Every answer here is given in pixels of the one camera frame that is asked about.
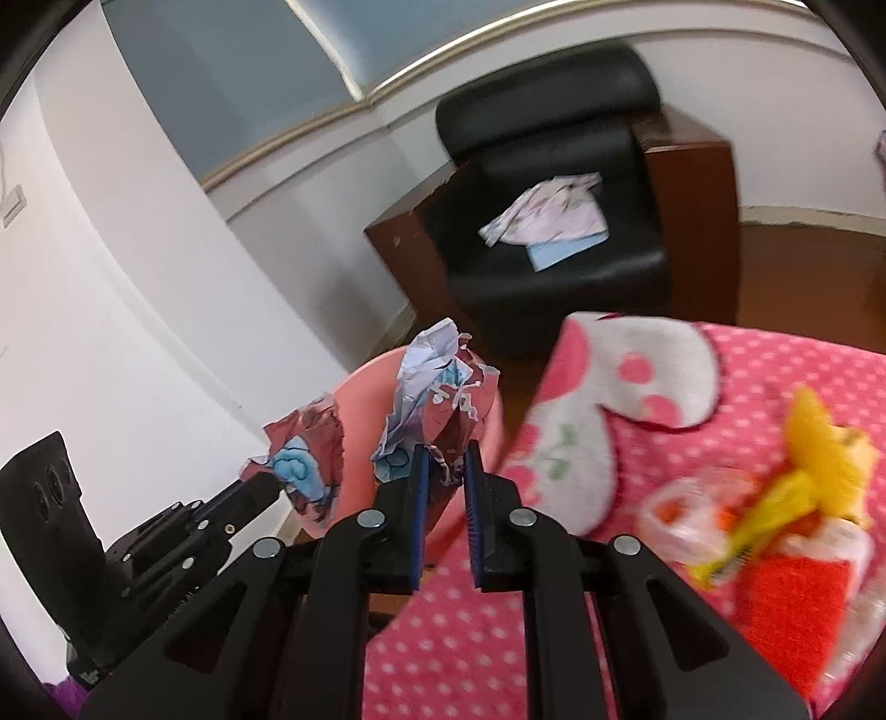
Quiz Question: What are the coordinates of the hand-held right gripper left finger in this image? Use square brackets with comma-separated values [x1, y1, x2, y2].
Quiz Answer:
[83, 443, 434, 720]

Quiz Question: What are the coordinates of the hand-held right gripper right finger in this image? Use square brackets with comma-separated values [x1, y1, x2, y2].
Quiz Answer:
[462, 439, 811, 720]

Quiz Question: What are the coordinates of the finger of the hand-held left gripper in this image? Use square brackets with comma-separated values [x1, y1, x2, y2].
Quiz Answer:
[104, 479, 286, 600]
[142, 472, 278, 536]

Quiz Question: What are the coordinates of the printed paper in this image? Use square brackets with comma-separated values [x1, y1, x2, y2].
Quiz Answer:
[370, 317, 501, 487]
[239, 394, 347, 523]

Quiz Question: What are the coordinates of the pink plastic basin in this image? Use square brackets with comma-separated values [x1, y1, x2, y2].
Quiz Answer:
[301, 346, 506, 563]

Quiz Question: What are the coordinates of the clear plastic bag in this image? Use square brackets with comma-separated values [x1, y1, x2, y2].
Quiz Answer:
[640, 477, 886, 700]

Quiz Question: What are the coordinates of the purple cloth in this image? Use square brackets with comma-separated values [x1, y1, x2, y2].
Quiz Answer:
[42, 682, 91, 720]

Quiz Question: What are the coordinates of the black leather armchair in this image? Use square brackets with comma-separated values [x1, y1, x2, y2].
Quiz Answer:
[363, 40, 738, 357]

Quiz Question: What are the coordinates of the light blue cloth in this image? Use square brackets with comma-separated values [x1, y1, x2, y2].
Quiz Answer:
[526, 232, 610, 272]

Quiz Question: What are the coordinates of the floral white cloth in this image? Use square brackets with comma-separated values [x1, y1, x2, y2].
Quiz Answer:
[477, 172, 610, 246]

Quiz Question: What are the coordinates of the pink polka dot blanket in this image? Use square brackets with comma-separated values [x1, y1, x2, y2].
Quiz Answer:
[360, 311, 886, 720]

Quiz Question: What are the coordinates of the red textured pad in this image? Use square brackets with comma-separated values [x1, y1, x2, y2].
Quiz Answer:
[734, 554, 859, 690]

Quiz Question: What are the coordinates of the frosted window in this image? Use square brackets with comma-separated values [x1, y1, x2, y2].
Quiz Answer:
[102, 0, 575, 191]

